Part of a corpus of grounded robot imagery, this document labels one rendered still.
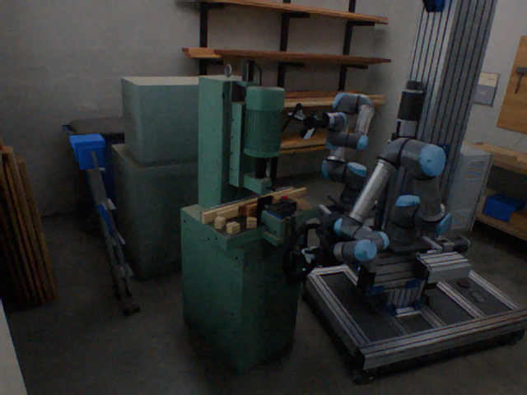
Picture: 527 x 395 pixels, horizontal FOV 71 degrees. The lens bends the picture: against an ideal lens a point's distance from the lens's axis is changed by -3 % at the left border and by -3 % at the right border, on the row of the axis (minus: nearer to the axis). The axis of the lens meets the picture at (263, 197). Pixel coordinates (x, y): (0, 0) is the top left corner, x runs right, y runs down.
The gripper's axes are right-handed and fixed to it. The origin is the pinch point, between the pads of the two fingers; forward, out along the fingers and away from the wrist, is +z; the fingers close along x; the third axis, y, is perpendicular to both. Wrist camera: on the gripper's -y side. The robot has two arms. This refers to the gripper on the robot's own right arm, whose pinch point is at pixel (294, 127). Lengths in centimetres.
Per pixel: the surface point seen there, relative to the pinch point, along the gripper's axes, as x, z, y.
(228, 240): 34, 43, -29
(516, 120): 22, -312, -4
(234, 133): -13.1, 19.4, -17.8
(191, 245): 16, 34, -79
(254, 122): -6.5, 20.4, -1.3
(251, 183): 9.9, 15.8, -29.0
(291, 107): -111, -169, -125
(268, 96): -10.1, 17.5, 11.2
